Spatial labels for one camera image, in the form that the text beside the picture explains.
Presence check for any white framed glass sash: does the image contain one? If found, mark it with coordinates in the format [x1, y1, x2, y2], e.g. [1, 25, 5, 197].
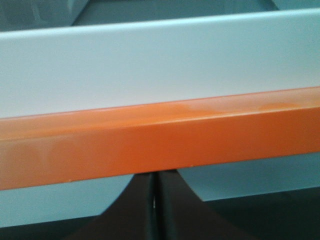
[0, 0, 320, 228]

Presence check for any orange sash handle bar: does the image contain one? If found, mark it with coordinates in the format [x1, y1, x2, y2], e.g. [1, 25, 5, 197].
[0, 87, 320, 190]

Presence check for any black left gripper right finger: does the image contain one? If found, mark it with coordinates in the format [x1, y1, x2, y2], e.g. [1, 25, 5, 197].
[156, 170, 256, 240]

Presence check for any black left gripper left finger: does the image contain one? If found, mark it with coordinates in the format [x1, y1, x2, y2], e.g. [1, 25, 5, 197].
[65, 173, 153, 240]

